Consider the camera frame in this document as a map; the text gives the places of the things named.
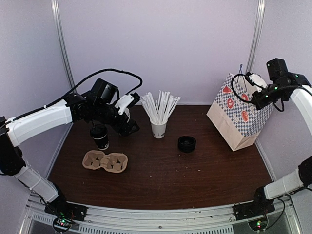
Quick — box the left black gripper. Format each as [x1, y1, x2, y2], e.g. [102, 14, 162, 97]
[92, 102, 140, 137]

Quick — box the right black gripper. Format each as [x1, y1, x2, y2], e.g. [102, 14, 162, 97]
[252, 81, 287, 110]

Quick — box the single black paper cup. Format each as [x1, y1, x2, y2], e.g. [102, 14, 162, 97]
[92, 134, 109, 151]

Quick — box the black coffee cup lid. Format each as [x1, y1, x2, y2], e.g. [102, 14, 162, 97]
[90, 124, 108, 139]

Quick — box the cardboard cup carrier tray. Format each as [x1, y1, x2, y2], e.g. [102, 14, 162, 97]
[82, 150, 128, 174]

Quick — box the checkered paper takeout bag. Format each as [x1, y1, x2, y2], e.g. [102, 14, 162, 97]
[207, 73, 273, 151]

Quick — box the stack of black lids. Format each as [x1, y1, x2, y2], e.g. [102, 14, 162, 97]
[177, 136, 196, 153]

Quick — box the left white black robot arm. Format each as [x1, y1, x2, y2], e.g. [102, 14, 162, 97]
[0, 78, 140, 216]

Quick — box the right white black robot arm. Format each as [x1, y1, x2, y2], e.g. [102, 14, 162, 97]
[250, 58, 312, 215]

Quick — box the bundle of wrapped white straws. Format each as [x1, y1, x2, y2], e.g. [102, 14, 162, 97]
[141, 90, 181, 125]

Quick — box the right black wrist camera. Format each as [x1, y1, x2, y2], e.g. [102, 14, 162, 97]
[246, 72, 268, 93]

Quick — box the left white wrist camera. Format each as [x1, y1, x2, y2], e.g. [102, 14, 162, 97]
[114, 93, 140, 115]

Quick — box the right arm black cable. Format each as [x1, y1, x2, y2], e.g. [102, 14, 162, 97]
[231, 73, 286, 112]

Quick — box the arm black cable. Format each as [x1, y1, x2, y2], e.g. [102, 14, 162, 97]
[231, 73, 286, 112]
[43, 68, 143, 108]

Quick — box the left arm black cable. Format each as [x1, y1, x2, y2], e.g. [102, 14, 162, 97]
[43, 68, 143, 108]

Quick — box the right aluminium corner post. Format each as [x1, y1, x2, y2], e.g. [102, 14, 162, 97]
[245, 0, 266, 73]

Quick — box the aluminium corner post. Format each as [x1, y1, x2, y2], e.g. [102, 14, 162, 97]
[245, 0, 266, 73]
[51, 0, 75, 88]

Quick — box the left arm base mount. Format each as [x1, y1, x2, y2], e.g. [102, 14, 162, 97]
[41, 200, 88, 221]

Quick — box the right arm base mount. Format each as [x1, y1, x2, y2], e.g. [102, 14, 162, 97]
[233, 201, 275, 220]

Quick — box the left aluminium corner post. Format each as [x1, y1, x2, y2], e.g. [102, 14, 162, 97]
[51, 0, 75, 88]

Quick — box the aluminium front frame rail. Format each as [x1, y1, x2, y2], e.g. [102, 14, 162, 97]
[19, 192, 300, 234]

